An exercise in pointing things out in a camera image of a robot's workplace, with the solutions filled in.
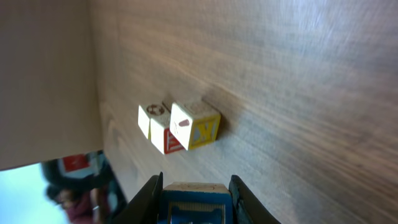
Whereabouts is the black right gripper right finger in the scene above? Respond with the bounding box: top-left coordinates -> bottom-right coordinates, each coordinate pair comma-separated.
229,175 -> 280,224

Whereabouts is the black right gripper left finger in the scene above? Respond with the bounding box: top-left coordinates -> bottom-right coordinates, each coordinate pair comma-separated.
112,172 -> 163,224

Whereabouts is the blue top spiral block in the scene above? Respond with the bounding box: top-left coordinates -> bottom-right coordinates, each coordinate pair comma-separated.
157,182 -> 233,224

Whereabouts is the red letter M block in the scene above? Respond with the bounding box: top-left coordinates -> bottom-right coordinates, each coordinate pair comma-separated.
150,114 -> 184,154

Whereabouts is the green soccer ball block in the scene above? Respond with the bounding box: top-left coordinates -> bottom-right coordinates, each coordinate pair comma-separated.
137,104 -> 166,139

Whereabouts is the letter B wooden block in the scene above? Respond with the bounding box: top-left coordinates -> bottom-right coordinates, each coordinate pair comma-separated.
170,100 -> 221,151

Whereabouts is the person in red top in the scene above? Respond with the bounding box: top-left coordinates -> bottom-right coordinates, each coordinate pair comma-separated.
40,151 -> 128,224

